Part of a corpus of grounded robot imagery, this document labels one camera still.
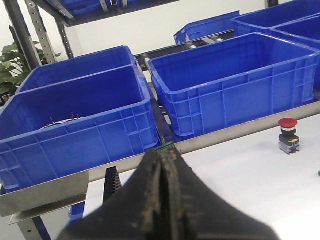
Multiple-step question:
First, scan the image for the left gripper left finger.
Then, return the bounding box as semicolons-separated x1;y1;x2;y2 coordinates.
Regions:
57;149;163;240

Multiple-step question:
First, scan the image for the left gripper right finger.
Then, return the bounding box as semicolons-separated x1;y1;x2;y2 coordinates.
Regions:
161;149;278;240

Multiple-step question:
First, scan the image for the black slotted board rack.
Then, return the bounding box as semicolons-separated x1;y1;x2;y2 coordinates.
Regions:
103;166;122;204

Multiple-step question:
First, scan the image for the rear upright green circuit board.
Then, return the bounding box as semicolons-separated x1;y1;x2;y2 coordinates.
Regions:
156;141;176;157

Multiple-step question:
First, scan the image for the blue crate under table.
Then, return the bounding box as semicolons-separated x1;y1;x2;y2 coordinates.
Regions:
66;201;85;226

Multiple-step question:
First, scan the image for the left front blue crate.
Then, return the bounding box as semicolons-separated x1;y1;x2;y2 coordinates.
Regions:
0;65;160;192

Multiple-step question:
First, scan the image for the red emergency stop button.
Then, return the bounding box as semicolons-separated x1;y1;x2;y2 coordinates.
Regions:
278;117;300;155

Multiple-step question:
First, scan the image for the centre blue plastic crate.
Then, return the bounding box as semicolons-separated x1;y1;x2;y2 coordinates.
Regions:
148;33;320;141

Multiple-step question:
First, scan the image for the left rear blue crate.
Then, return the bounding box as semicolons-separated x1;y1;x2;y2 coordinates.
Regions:
15;45;138;94

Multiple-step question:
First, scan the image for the green potted plant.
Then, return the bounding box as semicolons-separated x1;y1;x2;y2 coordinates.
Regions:
0;41;62;97

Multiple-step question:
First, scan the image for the far small blue crate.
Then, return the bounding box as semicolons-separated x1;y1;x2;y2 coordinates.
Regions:
173;10;240;44

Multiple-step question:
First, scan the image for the right front blue crate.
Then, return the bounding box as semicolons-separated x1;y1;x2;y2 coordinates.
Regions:
271;15;320;92

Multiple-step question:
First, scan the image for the upper shelf blue crate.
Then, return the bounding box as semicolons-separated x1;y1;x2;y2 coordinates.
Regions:
59;0;153;16

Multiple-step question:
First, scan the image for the right rear blue crate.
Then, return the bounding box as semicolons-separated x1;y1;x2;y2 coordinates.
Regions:
231;0;320;36

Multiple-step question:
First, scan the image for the grey metal shelving frame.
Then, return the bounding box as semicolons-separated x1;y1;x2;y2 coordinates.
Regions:
3;0;176;73

